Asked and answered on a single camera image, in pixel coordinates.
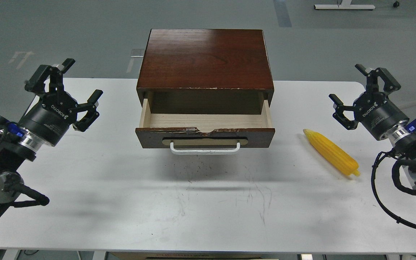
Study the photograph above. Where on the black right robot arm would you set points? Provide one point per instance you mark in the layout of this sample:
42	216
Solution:
403	137

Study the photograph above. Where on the dark wooden drawer cabinet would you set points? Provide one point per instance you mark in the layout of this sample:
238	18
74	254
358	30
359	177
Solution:
205	59

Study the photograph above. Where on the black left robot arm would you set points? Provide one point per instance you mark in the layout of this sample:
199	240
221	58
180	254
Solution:
16	146

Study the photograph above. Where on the wooden drawer with white handle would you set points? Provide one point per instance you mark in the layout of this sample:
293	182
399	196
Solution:
205	119

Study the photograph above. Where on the yellow corn cob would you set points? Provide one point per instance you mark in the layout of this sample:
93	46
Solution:
337	157

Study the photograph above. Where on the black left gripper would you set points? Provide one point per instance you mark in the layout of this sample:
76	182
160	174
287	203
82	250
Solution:
53	114

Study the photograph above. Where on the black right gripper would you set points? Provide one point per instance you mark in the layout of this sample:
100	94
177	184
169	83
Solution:
380	117

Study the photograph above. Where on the white stand base background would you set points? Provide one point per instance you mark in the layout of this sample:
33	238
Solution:
344	5

